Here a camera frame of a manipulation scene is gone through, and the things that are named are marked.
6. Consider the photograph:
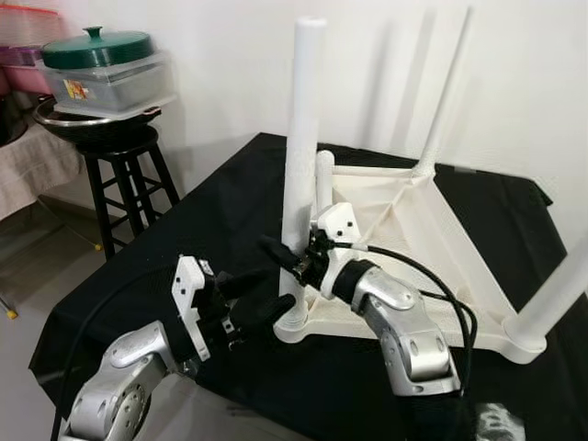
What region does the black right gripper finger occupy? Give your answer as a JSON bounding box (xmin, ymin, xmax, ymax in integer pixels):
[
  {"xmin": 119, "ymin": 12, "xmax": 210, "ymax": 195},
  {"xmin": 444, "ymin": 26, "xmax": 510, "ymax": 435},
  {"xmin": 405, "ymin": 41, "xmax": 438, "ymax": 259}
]
[{"xmin": 257, "ymin": 234, "xmax": 300, "ymax": 272}]

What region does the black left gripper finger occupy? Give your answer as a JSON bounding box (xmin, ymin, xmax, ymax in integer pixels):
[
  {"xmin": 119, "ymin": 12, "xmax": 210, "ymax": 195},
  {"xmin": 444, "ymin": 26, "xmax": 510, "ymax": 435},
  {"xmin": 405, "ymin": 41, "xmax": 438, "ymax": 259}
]
[
  {"xmin": 216, "ymin": 266, "xmax": 277, "ymax": 297},
  {"xmin": 230, "ymin": 292, "xmax": 297, "ymax": 332}
]

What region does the white plastic table top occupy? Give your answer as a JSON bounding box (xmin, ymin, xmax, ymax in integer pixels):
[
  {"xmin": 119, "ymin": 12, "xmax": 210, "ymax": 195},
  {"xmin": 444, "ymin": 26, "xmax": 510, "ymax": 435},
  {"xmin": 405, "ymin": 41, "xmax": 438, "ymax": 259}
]
[{"xmin": 273, "ymin": 161, "xmax": 552, "ymax": 364}]

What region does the black stool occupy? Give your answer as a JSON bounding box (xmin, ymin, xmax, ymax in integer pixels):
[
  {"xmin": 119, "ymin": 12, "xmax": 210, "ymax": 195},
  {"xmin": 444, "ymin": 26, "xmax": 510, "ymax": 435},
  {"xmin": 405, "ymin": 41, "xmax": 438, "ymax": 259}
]
[{"xmin": 75, "ymin": 124, "xmax": 182, "ymax": 261}]

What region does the black metal wok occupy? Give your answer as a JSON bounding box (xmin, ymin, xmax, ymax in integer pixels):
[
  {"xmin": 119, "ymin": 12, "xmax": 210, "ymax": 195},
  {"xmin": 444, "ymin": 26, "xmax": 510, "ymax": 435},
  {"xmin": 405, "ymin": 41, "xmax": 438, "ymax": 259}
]
[{"xmin": 32, "ymin": 96, "xmax": 164, "ymax": 143}]

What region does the translucent storage box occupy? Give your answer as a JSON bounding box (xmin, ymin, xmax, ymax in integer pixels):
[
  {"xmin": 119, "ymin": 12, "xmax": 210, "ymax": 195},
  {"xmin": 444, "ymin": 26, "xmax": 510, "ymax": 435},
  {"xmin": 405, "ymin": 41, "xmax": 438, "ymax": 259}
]
[{"xmin": 37, "ymin": 53, "xmax": 177, "ymax": 116}]

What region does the pink towel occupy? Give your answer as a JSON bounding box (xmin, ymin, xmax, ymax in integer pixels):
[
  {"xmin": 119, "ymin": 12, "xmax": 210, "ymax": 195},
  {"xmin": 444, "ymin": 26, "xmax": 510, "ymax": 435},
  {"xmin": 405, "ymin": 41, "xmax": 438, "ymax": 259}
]
[{"xmin": 0, "ymin": 124, "xmax": 85, "ymax": 221}]

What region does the clear plastic wrap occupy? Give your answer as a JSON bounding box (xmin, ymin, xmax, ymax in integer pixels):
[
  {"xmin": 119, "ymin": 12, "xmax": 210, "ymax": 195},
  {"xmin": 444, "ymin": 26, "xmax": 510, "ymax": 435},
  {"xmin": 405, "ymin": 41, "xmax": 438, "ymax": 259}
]
[{"xmin": 470, "ymin": 402, "xmax": 526, "ymax": 441}]

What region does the green pot lid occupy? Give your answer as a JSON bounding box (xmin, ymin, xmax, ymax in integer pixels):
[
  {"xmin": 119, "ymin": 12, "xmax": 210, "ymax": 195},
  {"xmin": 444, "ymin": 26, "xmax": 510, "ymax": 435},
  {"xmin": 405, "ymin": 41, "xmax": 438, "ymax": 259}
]
[{"xmin": 41, "ymin": 26, "xmax": 155, "ymax": 71}]

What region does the pink plastic basin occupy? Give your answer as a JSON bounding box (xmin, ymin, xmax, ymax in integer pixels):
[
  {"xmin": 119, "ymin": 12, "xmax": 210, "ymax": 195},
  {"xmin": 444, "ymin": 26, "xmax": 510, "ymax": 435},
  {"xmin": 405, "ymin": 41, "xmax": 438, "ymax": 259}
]
[{"xmin": 0, "ymin": 46, "xmax": 51, "ymax": 93}]

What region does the red lidded plastic container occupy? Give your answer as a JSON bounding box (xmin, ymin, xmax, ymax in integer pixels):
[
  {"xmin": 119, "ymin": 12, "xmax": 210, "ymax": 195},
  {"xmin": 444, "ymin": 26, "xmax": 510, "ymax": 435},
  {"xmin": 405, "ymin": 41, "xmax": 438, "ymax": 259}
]
[{"xmin": 0, "ymin": 5, "xmax": 61, "ymax": 47}]

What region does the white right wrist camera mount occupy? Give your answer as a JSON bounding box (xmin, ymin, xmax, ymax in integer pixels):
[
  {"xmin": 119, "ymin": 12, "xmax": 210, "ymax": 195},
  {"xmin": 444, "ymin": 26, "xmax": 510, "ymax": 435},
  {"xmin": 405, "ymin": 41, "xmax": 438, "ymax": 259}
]
[{"xmin": 315, "ymin": 202, "xmax": 361, "ymax": 300}]

